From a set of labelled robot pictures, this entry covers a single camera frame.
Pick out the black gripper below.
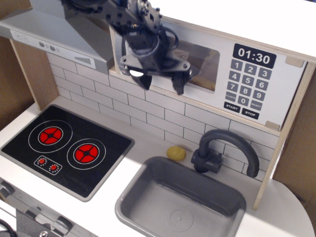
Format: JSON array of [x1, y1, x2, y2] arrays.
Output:
[[119, 39, 192, 95]]

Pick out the white toy microwave door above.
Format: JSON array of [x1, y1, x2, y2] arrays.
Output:
[[112, 23, 308, 131]]

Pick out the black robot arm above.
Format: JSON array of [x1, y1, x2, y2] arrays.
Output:
[[61, 0, 192, 95]]

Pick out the yellow toy food in microwave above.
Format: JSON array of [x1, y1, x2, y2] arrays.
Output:
[[191, 75, 215, 91]]

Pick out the wooden microwave cabinet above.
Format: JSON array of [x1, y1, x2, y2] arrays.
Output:
[[99, 0, 316, 209]]

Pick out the yellow toy potato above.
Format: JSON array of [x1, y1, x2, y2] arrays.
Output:
[[166, 146, 187, 161]]

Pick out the grey range hood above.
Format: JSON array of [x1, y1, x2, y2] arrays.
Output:
[[0, 0, 115, 74]]

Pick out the dark grey toy faucet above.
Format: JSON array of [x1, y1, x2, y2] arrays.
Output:
[[191, 129, 260, 178]]

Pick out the black toy stove top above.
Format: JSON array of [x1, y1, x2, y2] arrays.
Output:
[[0, 105, 134, 202]]

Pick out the grey plastic sink basin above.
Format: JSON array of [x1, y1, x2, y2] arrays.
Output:
[[115, 157, 246, 237]]

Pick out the grey oven control panel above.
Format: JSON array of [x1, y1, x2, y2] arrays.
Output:
[[0, 179, 96, 237]]

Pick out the black cable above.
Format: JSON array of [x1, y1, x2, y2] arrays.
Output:
[[0, 218, 17, 237]]

